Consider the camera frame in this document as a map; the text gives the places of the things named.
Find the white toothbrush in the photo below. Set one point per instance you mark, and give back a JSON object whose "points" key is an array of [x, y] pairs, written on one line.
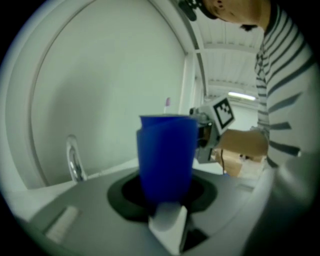
{"points": [[167, 107]]}

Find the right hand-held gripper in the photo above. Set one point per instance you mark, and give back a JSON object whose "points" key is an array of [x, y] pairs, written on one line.
{"points": [[222, 112]]}

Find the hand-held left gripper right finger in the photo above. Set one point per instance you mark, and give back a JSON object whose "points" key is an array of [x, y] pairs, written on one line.
{"points": [[230, 200]]}

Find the dark blue round object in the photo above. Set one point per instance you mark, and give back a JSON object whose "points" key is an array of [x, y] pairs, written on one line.
{"points": [[165, 155]]}

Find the large cardboard box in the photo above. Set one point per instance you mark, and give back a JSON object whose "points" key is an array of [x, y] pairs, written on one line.
{"points": [[231, 165]]}

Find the white sink vanity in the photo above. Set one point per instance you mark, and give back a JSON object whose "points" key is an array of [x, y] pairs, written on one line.
{"points": [[37, 195]]}

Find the black head-mounted camera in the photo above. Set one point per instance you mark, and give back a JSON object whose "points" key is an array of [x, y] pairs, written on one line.
{"points": [[188, 8]]}

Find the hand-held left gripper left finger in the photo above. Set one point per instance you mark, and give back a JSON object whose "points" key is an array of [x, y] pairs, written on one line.
{"points": [[87, 200]]}

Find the person in striped shirt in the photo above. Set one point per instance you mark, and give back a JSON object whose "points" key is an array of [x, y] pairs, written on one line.
{"points": [[282, 87]]}

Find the chrome faucet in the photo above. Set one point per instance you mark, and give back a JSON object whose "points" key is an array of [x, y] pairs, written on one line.
{"points": [[73, 160]]}

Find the person's head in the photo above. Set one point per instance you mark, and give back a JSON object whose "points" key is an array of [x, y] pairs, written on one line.
{"points": [[240, 10]]}

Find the ceiling light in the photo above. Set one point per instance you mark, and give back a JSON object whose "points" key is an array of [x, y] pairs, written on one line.
{"points": [[241, 96]]}

